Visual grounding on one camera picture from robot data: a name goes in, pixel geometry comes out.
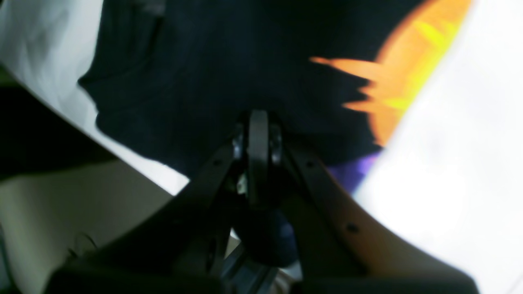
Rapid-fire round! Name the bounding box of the black T-shirt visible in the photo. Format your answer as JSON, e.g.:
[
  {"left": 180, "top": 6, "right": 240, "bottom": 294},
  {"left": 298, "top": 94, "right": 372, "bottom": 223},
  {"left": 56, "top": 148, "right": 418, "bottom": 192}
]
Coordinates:
[{"left": 78, "top": 0, "right": 472, "bottom": 192}]

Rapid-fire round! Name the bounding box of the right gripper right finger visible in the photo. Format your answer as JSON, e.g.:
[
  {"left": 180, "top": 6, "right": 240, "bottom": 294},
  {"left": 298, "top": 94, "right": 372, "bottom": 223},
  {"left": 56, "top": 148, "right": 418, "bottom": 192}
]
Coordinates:
[{"left": 257, "top": 111, "right": 478, "bottom": 294}]

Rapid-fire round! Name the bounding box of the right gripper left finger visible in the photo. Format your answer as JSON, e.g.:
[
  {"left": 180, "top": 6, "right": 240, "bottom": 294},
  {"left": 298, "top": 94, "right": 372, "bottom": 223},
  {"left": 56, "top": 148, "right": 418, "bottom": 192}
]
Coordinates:
[{"left": 45, "top": 110, "right": 260, "bottom": 294}]

